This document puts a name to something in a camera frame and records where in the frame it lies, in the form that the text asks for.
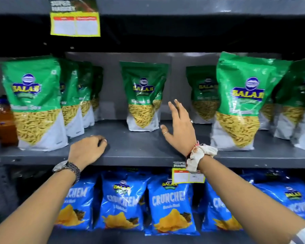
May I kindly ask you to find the person's right hand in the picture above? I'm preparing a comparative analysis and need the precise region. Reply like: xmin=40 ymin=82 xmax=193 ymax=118
xmin=160 ymin=99 xmax=198 ymax=157

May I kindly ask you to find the person's left hand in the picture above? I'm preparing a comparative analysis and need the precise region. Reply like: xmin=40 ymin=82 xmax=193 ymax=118
xmin=67 ymin=135 xmax=108 ymax=171

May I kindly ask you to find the person's left forearm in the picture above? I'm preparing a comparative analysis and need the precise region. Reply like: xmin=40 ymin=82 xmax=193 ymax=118
xmin=0 ymin=167 xmax=78 ymax=244

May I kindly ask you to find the person's right forearm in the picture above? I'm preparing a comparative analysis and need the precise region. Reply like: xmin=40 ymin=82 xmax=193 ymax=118
xmin=198 ymin=155 xmax=305 ymax=244

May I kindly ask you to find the grey metal shelf rack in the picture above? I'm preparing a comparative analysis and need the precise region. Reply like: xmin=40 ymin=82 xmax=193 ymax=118
xmin=0 ymin=0 xmax=305 ymax=244

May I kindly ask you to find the silver metal wristwatch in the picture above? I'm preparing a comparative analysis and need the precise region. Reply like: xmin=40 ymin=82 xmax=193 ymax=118
xmin=52 ymin=160 xmax=81 ymax=185

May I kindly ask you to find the white fabric scrunchie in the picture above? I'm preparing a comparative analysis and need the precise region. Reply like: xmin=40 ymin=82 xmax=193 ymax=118
xmin=186 ymin=143 xmax=218 ymax=173

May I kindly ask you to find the small yellow shelf price label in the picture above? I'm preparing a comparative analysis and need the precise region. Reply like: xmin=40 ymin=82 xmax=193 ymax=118
xmin=171 ymin=161 xmax=206 ymax=184

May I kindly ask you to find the row of green snack packets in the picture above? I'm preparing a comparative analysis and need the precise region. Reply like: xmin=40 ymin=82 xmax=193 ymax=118
xmin=1 ymin=51 xmax=305 ymax=153

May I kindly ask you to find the row of blue chip packets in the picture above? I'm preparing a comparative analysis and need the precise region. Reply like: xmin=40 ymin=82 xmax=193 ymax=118
xmin=53 ymin=168 xmax=305 ymax=237

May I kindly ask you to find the orange drink bottle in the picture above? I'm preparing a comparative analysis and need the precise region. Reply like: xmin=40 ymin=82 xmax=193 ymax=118
xmin=0 ymin=96 xmax=19 ymax=147

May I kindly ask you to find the large yellow shelf price label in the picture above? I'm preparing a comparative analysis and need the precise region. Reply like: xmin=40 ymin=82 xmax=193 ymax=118
xmin=47 ymin=0 xmax=101 ymax=37

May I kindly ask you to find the red thread bracelet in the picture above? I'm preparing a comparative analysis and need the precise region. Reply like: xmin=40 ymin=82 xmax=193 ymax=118
xmin=186 ymin=141 xmax=202 ymax=158

